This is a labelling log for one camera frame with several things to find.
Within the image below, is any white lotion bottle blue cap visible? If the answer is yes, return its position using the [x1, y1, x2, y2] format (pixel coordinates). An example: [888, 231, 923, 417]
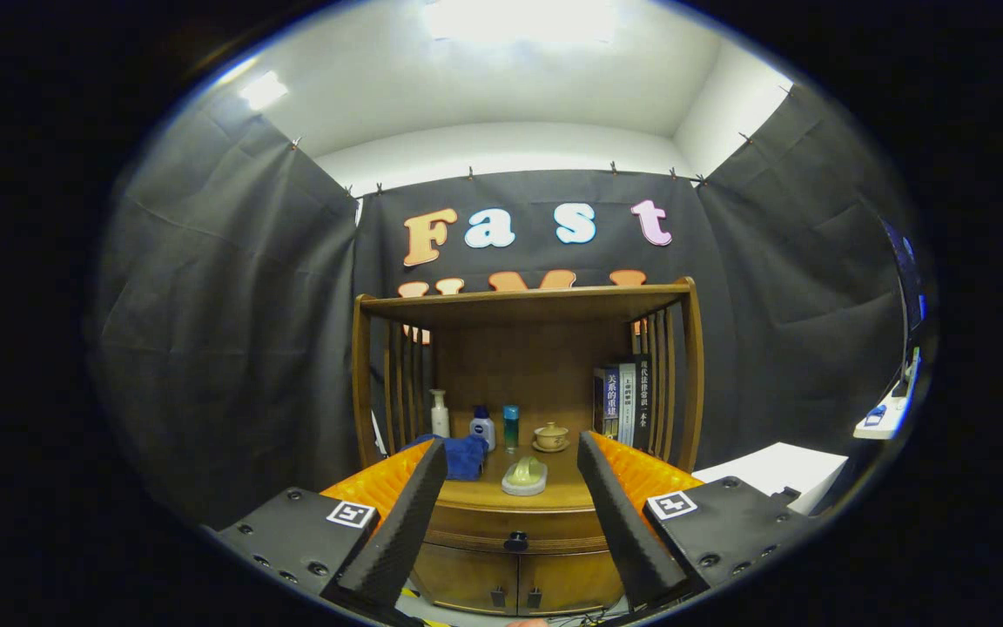
[469, 406, 497, 453]

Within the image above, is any wooden countertop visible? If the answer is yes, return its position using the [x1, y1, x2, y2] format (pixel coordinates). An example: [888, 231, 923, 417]
[432, 444, 607, 515]

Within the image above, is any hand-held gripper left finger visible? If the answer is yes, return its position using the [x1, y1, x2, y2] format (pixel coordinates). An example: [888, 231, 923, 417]
[216, 437, 450, 627]

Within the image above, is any blue towel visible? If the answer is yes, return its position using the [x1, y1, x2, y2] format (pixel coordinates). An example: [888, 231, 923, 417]
[401, 433, 490, 482]

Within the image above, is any small ceiling light panel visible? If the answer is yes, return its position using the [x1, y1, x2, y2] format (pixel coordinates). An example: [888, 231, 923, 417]
[239, 71, 289, 111]

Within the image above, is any large ceiling light panel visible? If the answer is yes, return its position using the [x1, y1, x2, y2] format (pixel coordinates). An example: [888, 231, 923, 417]
[421, 0, 620, 43]

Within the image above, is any wooden drawer with black knob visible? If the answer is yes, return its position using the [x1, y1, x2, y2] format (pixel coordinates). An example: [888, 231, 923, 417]
[426, 505, 611, 556]

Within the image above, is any white power strip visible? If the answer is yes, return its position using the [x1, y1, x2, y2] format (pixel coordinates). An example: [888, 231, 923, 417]
[852, 348, 922, 441]

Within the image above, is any wooden cabinet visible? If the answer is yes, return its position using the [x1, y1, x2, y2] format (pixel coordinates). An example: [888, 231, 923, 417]
[351, 277, 705, 617]

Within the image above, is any white side cabinet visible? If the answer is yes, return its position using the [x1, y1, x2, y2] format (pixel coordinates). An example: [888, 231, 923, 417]
[691, 442, 851, 516]

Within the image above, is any blue spine book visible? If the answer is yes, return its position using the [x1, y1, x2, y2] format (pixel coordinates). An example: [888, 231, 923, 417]
[592, 366, 622, 441]

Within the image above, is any pale spine book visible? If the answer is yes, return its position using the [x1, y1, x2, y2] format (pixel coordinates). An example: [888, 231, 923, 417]
[617, 362, 638, 448]

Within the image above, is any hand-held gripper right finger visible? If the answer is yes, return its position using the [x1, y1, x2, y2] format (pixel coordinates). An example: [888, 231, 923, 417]
[576, 431, 818, 610]

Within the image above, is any black spine book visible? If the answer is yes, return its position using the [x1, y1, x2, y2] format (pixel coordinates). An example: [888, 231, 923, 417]
[634, 355, 652, 452]

